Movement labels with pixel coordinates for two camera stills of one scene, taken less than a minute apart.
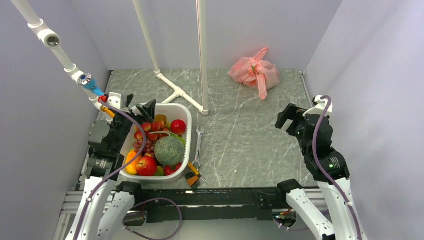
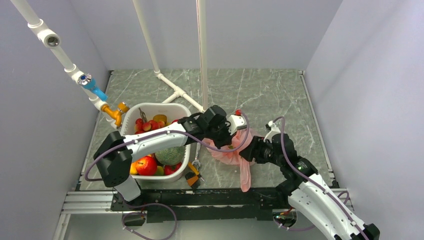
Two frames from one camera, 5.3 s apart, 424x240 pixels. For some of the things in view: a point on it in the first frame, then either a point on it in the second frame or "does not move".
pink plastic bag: (255, 73) -> (234, 157)
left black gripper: (148, 110) -> (227, 139)
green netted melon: (169, 150) does not move
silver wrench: (197, 163) does not move
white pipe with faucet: (51, 40) does not move
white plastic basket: (173, 111) does not move
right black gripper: (290, 112) -> (254, 149)
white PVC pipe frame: (201, 14) does not move
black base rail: (185, 204) does not move
